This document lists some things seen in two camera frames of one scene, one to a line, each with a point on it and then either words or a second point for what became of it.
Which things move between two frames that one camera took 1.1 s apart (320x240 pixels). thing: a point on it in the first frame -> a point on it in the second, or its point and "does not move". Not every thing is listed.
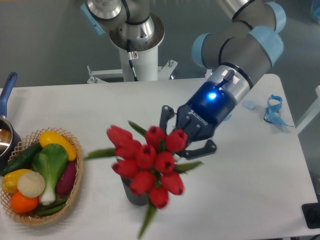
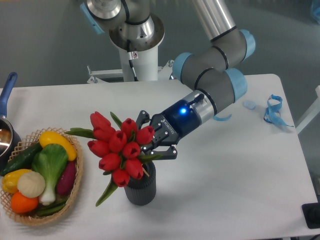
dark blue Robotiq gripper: (209, 106) -> (179, 121)
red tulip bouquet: (146, 159) -> (118, 145)
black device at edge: (311, 212) does not move
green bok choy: (50, 161) does not move
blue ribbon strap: (272, 114) does not move
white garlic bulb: (31, 184) does not move
